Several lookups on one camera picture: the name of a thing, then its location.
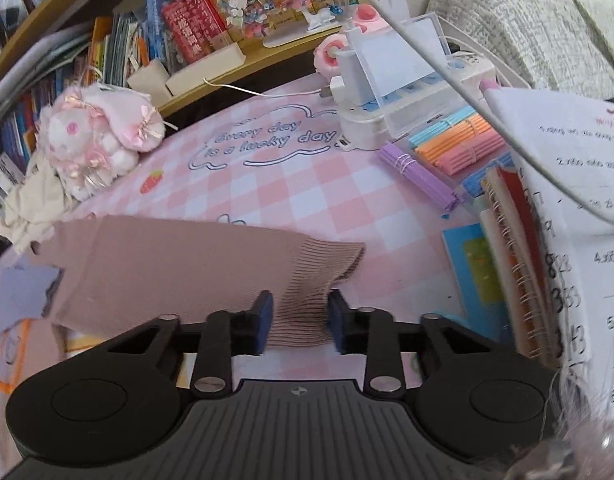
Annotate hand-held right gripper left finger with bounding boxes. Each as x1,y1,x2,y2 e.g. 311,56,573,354
104,290,275,401

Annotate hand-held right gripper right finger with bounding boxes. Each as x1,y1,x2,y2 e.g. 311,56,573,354
328,290,502,401

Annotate purple and mauve knit sweater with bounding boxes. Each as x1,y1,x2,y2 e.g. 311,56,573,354
0,214,368,350

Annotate pink checked cartoon desk mat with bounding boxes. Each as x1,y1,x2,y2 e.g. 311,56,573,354
0,72,518,456

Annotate blue booklet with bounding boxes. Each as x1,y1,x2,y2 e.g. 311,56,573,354
442,222,514,347

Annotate white power strip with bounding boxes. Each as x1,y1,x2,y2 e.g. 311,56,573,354
334,50,498,153

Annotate red spiral notebook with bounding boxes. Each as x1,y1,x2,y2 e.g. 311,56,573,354
479,164,564,367

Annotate bundles of coloured sticks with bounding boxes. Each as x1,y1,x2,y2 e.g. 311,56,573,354
377,107,518,213

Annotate white and pink bunny plush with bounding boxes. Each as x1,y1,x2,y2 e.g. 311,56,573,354
37,82,179,202

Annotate cream canvas tote bag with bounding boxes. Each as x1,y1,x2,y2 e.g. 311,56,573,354
0,160,77,253

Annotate long white box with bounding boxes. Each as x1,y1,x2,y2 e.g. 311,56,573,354
164,42,246,97

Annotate white pen box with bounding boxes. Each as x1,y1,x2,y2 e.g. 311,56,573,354
127,57,171,106

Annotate fluffy grey sleeve cuff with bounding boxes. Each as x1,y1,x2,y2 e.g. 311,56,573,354
502,360,614,480

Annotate pink pig plush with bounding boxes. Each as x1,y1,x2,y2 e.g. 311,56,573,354
313,4,389,79

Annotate clear plastic box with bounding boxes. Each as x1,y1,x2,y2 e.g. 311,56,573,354
356,12,518,139

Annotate white worksheet paper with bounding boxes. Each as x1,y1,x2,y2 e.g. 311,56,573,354
484,86,614,442

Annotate red book set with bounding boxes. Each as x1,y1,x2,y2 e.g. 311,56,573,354
159,0,253,63

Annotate row of colourful books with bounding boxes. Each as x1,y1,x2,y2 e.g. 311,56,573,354
0,12,154,221

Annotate white textured blanket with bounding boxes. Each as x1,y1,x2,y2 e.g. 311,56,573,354
427,0,614,103

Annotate white and wooden bookshelf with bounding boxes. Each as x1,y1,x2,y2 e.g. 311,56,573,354
0,0,348,117

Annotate thin white cable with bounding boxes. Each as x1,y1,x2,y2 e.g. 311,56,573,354
202,77,334,100

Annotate thick white cable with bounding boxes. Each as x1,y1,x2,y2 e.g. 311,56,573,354
343,0,614,230

